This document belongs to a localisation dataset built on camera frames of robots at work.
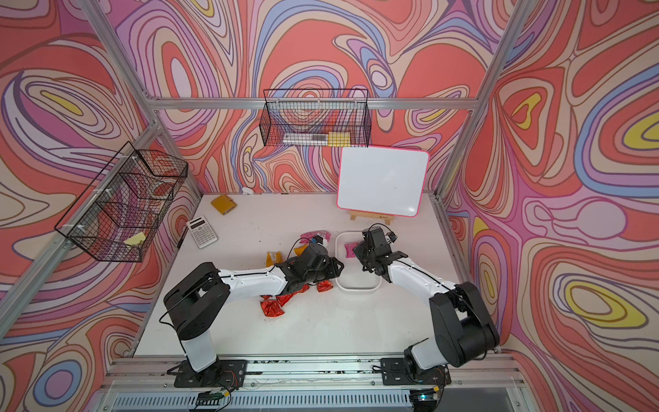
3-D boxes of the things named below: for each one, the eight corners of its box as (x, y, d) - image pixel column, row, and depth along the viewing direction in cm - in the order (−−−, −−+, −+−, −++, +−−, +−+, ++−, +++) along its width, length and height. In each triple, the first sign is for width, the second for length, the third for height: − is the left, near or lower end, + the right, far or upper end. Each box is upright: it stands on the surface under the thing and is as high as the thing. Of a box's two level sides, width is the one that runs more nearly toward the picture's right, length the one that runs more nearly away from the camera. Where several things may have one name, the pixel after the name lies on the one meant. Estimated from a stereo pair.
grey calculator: (200, 249, 104) (197, 246, 102) (187, 226, 112) (185, 222, 110) (218, 240, 107) (216, 236, 105) (205, 217, 115) (203, 214, 113)
